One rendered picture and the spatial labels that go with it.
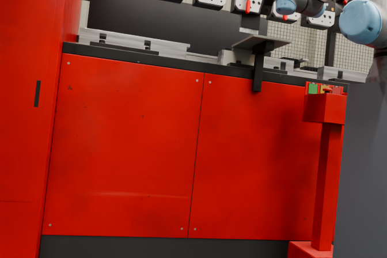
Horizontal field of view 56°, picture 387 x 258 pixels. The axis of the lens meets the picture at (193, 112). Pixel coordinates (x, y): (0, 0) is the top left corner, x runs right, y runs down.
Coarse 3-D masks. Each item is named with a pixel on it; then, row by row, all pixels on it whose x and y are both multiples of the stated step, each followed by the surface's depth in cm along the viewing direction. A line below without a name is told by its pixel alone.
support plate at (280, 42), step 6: (252, 36) 155; (258, 36) 155; (264, 36) 156; (240, 42) 168; (246, 42) 166; (252, 42) 165; (258, 42) 164; (276, 42) 160; (282, 42) 159; (288, 42) 158; (240, 48) 180; (246, 48) 179; (252, 48) 178
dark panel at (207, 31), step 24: (96, 0) 214; (120, 0) 217; (144, 0) 221; (96, 24) 214; (120, 24) 217; (144, 24) 221; (168, 24) 224; (192, 24) 228; (216, 24) 232; (264, 24) 241; (192, 48) 228; (216, 48) 232
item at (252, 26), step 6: (240, 18) 183; (246, 18) 183; (252, 18) 183; (258, 18) 184; (240, 24) 182; (246, 24) 183; (252, 24) 183; (258, 24) 184; (240, 30) 183; (246, 30) 184; (252, 30) 184; (258, 30) 184
